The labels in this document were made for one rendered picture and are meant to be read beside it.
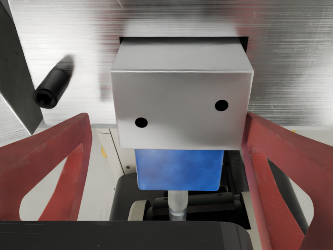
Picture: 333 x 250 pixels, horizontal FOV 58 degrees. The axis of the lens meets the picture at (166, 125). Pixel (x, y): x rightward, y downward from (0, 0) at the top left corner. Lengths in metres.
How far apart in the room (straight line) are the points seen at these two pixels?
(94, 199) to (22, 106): 1.43
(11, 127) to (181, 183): 0.12
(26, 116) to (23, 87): 0.02
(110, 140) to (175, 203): 0.79
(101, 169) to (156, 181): 1.31
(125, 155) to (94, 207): 0.73
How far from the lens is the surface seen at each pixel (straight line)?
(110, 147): 0.98
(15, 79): 0.22
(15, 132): 0.22
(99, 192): 1.58
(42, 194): 1.69
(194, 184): 0.16
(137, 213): 0.52
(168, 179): 0.16
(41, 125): 0.29
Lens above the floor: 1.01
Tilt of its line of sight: 54 degrees down
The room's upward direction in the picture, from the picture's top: 177 degrees counter-clockwise
